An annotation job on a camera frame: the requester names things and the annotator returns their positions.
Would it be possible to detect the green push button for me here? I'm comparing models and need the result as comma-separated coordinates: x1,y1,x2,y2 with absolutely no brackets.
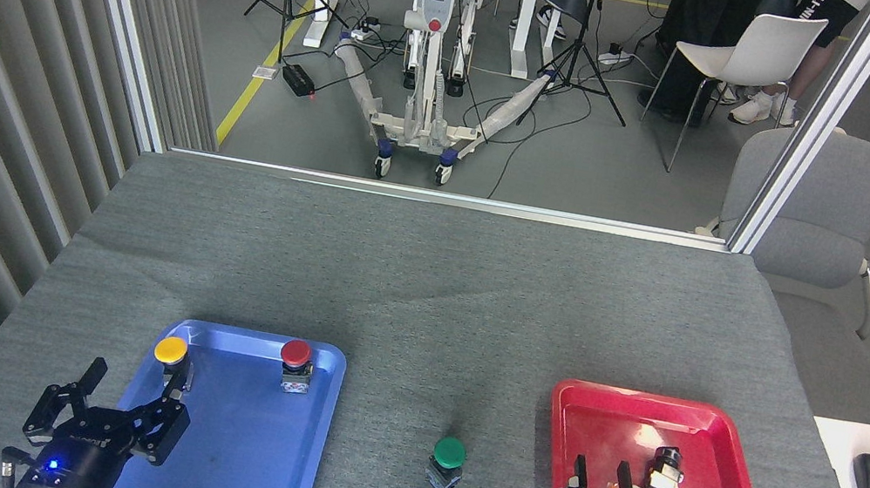
424,433,471,488

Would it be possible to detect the yellow push button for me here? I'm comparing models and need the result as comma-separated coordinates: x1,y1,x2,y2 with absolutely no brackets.
148,334,199,392

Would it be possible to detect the red push button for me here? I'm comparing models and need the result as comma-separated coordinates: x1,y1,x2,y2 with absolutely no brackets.
274,337,319,398

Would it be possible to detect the blue plastic tray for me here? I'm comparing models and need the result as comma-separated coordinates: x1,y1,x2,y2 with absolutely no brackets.
93,307,350,488

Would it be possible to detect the grey felt table cover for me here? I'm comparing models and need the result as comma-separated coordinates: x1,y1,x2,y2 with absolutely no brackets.
0,125,870,488

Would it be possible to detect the black box on floor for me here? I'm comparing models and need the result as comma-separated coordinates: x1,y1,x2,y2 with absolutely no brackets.
276,61,319,100

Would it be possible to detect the grey office chair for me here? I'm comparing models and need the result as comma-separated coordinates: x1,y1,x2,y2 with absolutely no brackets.
668,108,870,425

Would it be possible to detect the white power strip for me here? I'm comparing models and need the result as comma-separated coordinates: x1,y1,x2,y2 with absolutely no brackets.
596,40,636,71
349,13,386,44

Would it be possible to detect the person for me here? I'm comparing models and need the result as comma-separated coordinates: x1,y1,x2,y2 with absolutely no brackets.
708,0,870,143
507,0,574,44

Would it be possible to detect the white plastic chair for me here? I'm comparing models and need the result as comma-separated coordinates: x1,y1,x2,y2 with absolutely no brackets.
633,0,830,196

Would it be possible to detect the black and white selector switch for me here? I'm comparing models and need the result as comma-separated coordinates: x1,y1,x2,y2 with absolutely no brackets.
642,444,690,488

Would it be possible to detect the silver post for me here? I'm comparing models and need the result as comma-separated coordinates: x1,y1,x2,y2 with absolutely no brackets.
725,0,870,276
33,0,195,157

